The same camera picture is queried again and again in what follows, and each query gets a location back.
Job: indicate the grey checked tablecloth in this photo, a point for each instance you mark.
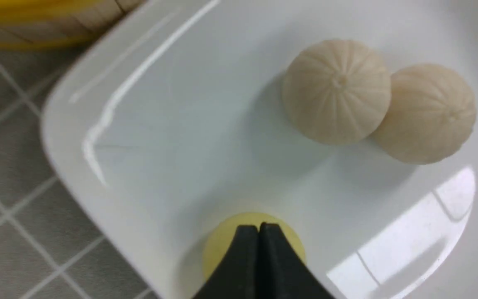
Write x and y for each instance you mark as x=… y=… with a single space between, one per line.
x=49 y=249

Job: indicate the white pleated steamed bun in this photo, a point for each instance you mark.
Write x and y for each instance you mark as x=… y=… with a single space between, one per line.
x=337 y=92

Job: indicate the yellow rimmed bamboo steamer basket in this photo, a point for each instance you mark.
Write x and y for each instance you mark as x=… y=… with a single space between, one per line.
x=40 y=24

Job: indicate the white square plate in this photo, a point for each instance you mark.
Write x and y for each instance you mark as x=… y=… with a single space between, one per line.
x=172 y=123

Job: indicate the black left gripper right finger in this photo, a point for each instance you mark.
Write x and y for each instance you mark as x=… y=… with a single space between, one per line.
x=282 y=274

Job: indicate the yellow steamed bun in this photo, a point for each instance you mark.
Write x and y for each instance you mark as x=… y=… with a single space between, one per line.
x=221 y=237

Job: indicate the beige steamed bun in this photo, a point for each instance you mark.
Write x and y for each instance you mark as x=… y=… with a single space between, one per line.
x=431 y=115

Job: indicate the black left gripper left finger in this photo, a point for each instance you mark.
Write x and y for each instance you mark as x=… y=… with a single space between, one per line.
x=235 y=275

